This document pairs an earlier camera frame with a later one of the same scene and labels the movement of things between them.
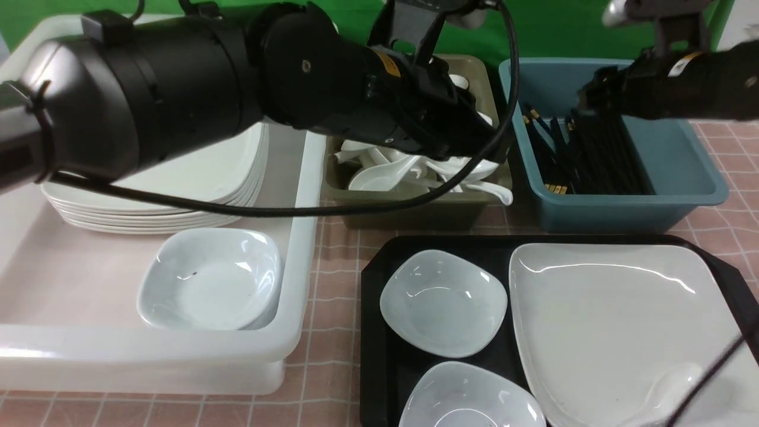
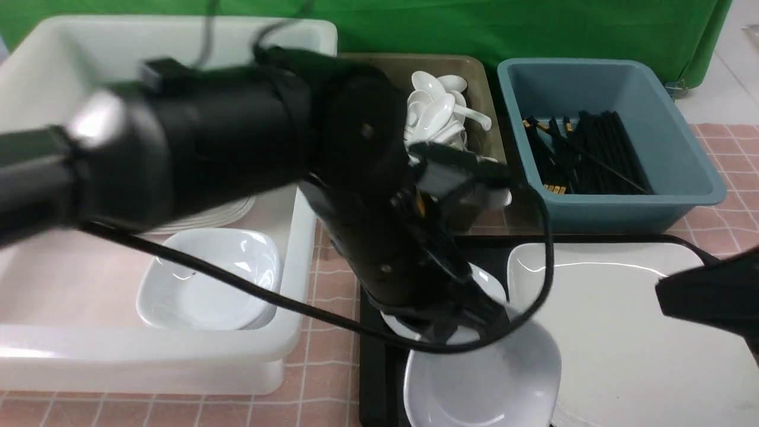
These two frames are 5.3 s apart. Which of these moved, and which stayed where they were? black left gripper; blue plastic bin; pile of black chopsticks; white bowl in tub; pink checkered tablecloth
Moved: black left gripper
Stayed: pile of black chopsticks; white bowl in tub; blue plastic bin; pink checkered tablecloth
